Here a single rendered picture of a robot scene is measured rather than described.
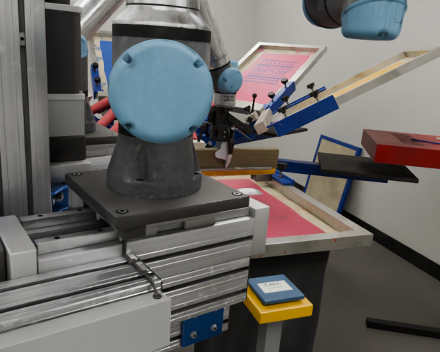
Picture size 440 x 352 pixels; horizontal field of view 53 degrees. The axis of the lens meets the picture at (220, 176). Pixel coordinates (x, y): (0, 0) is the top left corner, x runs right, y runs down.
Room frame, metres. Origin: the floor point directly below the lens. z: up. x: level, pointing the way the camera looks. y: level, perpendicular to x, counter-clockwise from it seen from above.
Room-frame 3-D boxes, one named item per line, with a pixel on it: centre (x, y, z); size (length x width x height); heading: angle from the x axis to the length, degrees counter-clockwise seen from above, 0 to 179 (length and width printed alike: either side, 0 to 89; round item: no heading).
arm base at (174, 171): (0.69, 0.10, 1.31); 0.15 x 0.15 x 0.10
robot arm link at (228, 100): (1.53, 0.00, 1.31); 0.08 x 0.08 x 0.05
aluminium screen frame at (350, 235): (1.47, -0.04, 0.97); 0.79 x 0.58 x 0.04; 22
